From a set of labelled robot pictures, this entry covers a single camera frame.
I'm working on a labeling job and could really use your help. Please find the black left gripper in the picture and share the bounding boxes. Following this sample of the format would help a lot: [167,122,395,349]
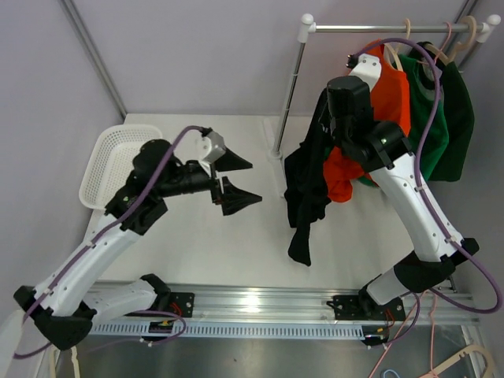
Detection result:
[156,147,262,216]

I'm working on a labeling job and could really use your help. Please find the orange t shirt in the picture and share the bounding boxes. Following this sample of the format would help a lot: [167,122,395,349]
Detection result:
[323,45,411,202]

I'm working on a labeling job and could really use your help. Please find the black t shirt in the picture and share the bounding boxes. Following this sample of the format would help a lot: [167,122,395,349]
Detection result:
[284,90,334,267]

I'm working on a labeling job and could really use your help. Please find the beige plastic hanger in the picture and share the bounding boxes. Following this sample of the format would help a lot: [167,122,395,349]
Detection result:
[383,18,411,72]

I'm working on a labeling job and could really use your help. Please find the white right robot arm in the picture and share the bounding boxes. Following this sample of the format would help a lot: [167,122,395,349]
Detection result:
[326,76,479,319]

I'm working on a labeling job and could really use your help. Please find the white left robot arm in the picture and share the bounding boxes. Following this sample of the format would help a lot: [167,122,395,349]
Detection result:
[13,135,262,350]

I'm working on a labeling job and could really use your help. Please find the dark green t shirt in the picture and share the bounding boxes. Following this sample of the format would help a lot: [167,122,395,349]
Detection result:
[427,62,475,182]

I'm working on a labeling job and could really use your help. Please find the beige wooden hanger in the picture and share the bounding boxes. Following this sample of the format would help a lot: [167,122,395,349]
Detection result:
[424,16,477,65]

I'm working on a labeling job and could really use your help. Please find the pink hanger on floor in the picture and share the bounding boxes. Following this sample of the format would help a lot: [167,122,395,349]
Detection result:
[369,289,440,378]

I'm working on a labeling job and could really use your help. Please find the blue hanger on floor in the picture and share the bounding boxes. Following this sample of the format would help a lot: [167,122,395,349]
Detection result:
[380,369,401,378]

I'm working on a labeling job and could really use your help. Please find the beige hanger lower left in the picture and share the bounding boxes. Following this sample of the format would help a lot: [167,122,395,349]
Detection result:
[48,346,82,378]

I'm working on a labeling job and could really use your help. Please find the beige hanger on floor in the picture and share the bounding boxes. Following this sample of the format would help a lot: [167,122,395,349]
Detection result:
[419,344,498,378]

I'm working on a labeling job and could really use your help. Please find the metal clothes rack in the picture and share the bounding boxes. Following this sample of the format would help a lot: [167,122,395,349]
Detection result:
[263,13,502,162]

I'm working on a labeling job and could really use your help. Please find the white perforated plastic basket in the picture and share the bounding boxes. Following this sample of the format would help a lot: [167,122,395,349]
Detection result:
[79,124,162,210]

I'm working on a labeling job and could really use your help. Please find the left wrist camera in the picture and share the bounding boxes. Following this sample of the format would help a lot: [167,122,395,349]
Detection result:
[197,128,226,164]

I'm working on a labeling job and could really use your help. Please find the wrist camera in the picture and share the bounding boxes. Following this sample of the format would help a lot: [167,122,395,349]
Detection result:
[197,128,226,164]
[349,54,382,90]

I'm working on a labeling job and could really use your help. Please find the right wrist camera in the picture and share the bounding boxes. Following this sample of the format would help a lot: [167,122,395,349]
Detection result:
[349,54,382,90]

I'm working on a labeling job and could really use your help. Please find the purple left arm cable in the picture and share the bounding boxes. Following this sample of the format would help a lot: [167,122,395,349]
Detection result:
[13,124,206,359]

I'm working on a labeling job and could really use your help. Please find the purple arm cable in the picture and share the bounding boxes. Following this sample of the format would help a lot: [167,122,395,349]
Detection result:
[13,124,206,359]
[354,37,504,314]

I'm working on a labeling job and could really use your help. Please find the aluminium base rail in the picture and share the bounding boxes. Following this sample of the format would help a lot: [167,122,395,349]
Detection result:
[90,283,479,343]

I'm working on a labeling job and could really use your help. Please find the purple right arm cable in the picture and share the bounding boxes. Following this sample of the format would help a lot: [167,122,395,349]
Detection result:
[354,37,504,314]

